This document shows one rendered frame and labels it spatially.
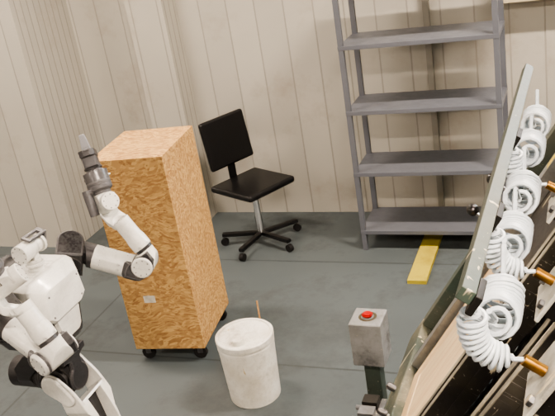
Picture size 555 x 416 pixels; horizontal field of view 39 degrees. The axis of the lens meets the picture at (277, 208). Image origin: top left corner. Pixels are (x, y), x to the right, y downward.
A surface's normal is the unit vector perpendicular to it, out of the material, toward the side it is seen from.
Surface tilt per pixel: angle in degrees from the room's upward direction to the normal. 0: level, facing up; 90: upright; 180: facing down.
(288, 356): 0
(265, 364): 92
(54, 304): 90
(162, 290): 90
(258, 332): 0
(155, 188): 90
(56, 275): 45
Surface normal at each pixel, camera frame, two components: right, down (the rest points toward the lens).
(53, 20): 0.93, 0.00
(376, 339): -0.34, 0.41
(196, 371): -0.15, -0.91
